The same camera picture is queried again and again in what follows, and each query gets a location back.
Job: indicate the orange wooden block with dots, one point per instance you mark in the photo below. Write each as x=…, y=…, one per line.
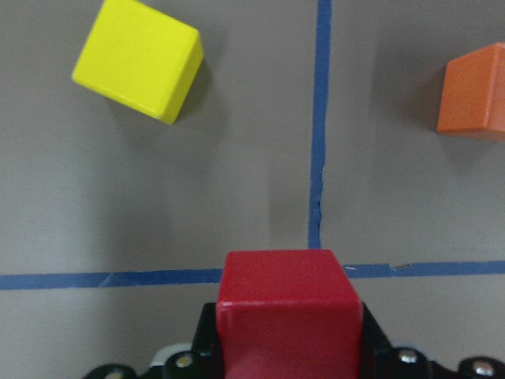
x=472, y=101

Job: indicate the yellow wooden block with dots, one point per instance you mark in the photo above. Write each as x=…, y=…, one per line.
x=140, y=58

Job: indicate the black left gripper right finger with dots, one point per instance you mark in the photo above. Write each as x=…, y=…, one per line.
x=374, y=349

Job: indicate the red wooden block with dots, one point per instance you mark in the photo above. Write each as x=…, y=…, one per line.
x=288, y=314

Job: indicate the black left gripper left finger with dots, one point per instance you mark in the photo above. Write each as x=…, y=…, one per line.
x=206, y=342

